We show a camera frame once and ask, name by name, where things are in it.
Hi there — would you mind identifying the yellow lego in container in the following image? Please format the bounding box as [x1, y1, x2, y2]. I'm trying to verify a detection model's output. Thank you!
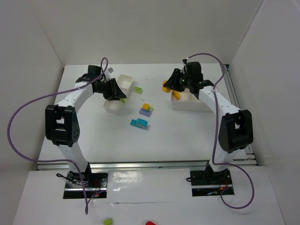
[172, 90, 180, 100]

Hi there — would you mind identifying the aluminium rail front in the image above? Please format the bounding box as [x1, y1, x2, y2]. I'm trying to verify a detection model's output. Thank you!
[36, 159, 256, 171]

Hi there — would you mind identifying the green flat lego plate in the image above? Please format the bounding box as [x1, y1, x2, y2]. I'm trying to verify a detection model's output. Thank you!
[134, 86, 143, 94]

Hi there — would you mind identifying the aluminium rail right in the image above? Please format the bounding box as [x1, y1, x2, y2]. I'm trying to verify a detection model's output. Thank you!
[219, 64, 257, 165]

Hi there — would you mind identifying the red object foreground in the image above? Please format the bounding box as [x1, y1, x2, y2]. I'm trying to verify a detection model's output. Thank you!
[145, 221, 157, 225]

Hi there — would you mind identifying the light green lego brick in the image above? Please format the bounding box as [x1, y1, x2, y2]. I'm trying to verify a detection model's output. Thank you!
[120, 98, 127, 103]

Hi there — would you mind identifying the purple lego plate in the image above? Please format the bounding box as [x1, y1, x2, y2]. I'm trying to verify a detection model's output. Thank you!
[139, 108, 152, 117]

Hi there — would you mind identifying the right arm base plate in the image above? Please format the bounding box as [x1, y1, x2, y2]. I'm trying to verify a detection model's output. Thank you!
[186, 170, 234, 197]

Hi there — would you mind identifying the small white container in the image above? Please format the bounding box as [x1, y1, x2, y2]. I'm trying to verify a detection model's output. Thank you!
[103, 74, 133, 114]

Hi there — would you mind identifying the green lego foreground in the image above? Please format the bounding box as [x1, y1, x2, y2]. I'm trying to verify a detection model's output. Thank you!
[103, 218, 113, 225]

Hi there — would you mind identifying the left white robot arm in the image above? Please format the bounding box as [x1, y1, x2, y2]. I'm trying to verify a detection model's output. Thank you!
[45, 65, 127, 182]

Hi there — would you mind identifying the teal lego brick stack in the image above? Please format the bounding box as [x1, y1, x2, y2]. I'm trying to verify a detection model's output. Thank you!
[130, 118, 148, 130]

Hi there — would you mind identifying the aluminium rail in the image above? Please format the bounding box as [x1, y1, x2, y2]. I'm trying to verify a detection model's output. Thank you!
[219, 64, 257, 165]
[36, 159, 256, 171]

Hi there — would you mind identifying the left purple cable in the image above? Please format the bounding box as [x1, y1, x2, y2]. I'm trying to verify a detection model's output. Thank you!
[6, 57, 109, 215]

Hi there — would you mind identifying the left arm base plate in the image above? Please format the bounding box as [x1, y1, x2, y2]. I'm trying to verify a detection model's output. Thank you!
[63, 172, 108, 199]

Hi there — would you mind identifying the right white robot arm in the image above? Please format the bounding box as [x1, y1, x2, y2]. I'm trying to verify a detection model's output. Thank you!
[163, 62, 254, 179]

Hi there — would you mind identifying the large white divided container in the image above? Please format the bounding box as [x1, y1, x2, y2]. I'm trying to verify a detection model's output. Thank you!
[171, 89, 212, 113]

